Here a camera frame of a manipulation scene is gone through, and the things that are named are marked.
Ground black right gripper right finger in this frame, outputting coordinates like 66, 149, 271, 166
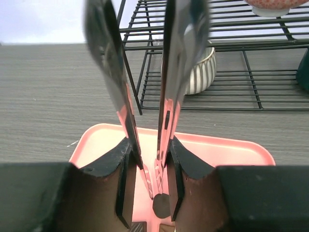
166, 138, 309, 232

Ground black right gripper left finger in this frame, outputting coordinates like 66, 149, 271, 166
0, 139, 136, 232

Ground stainless steel tongs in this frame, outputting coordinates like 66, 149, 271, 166
84, 0, 210, 195

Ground pink tray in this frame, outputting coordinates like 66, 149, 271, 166
70, 123, 276, 232

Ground striped ceramic cup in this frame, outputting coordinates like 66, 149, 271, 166
160, 45, 217, 95

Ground dark green mug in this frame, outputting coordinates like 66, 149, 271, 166
295, 48, 309, 92

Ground patterned ceramic bowl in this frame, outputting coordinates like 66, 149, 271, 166
244, 0, 308, 17

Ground black wire rack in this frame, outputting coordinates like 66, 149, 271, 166
118, 0, 309, 112

